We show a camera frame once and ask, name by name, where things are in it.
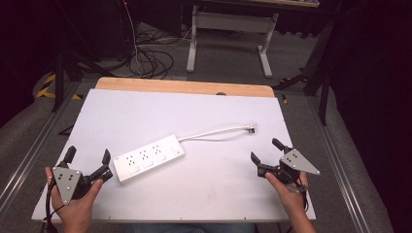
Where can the person's right hand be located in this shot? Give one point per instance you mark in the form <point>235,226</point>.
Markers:
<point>293,202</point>

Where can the aluminium rail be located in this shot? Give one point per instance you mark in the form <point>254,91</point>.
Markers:
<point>340,171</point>
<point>29,161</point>

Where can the black tripod stand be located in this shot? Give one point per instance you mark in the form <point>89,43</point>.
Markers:
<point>60,81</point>

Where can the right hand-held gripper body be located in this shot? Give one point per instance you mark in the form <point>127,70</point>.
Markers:
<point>298,163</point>

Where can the person's left hand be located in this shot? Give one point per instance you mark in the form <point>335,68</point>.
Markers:
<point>76,212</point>

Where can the yellow black floor tape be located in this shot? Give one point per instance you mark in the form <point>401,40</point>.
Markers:
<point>45,92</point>

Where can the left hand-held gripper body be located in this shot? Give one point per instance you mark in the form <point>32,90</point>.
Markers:
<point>66,183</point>

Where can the wooden table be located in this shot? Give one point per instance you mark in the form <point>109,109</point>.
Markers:
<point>181,86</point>

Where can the white metal desk frame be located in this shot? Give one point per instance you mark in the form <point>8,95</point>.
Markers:
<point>231,21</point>

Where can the white power strip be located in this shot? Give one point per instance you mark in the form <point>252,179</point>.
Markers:
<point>147,160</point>

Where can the black metal stand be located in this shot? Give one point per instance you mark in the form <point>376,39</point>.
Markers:
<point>324,84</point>

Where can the white power plug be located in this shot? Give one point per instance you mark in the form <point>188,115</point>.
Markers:
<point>251,128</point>

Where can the white board sheet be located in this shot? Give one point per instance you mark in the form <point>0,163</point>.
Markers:
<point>210,181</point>

